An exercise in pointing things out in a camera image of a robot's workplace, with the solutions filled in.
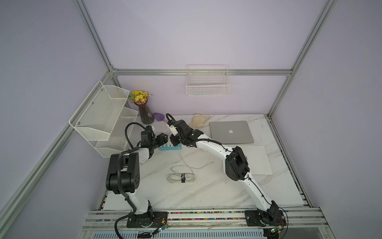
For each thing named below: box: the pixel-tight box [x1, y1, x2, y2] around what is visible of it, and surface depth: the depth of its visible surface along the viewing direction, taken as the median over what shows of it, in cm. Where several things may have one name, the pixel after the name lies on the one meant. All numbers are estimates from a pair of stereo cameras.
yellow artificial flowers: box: [128, 90, 152, 105], surface depth 101 cm
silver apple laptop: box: [209, 120, 255, 145], surface depth 113 cm
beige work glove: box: [189, 113, 211, 130], surface depth 117 cm
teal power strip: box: [159, 141, 183, 151], surface depth 102 cm
